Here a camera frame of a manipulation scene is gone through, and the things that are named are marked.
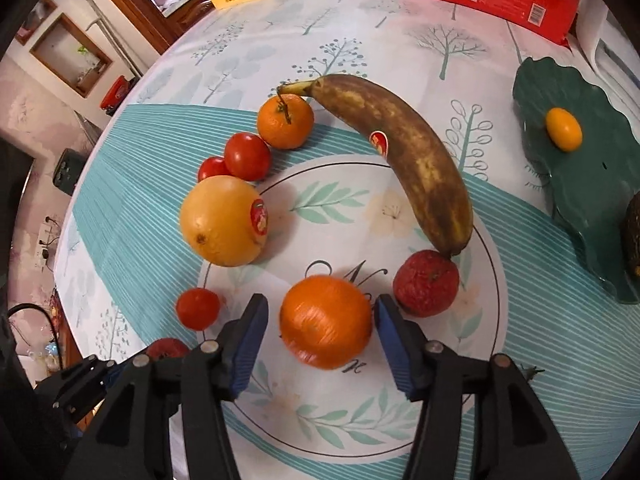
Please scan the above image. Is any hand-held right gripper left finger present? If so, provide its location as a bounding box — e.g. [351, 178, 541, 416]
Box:
[65, 292, 271, 480]

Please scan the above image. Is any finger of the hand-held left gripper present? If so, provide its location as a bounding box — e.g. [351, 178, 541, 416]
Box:
[35, 354, 126, 426]

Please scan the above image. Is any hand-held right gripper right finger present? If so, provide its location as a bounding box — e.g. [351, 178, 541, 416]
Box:
[372, 293, 581, 480]

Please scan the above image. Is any red tomato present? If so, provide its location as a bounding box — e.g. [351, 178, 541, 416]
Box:
[176, 287, 221, 331]
[223, 132, 272, 182]
[197, 156, 232, 183]
[146, 337, 191, 361]

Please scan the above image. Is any orange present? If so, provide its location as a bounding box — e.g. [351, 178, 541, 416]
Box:
[279, 275, 374, 371]

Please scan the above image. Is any yellow grapefruit with sticker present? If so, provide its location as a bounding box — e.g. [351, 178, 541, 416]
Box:
[179, 175, 271, 267]

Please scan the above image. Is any brown spotted banana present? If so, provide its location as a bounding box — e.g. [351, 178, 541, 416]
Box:
[276, 74, 474, 258]

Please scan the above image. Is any small mandarin with stem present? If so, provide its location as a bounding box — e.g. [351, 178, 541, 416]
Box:
[257, 89, 316, 151]

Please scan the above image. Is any green leaf-shaped plate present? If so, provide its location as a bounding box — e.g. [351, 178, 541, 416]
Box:
[512, 56, 640, 305]

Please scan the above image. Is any dark green phone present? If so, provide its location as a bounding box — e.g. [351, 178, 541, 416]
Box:
[53, 147, 87, 196]

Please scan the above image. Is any dark green avocado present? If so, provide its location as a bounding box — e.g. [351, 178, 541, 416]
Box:
[620, 192, 640, 281]

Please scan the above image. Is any small yellow kumquat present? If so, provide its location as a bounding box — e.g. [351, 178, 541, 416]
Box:
[545, 107, 584, 153]

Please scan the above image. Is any red container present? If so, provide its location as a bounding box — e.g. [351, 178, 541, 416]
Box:
[100, 75, 132, 111]

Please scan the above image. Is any tree print tablecloth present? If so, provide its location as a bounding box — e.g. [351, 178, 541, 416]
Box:
[52, 0, 640, 480]

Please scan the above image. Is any wooden cabinet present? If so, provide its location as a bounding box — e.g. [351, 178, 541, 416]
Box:
[77, 0, 211, 56]

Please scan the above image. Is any white appliance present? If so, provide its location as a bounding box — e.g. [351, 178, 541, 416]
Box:
[575, 10, 640, 91]

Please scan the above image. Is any black cable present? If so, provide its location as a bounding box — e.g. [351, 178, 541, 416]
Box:
[5, 302, 56, 346]

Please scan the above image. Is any large wooden framed wall niche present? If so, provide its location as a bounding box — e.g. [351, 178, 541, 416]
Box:
[29, 12, 114, 99]

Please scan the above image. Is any small wooden framed wall niche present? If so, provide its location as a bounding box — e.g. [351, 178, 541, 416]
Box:
[14, 0, 58, 46]

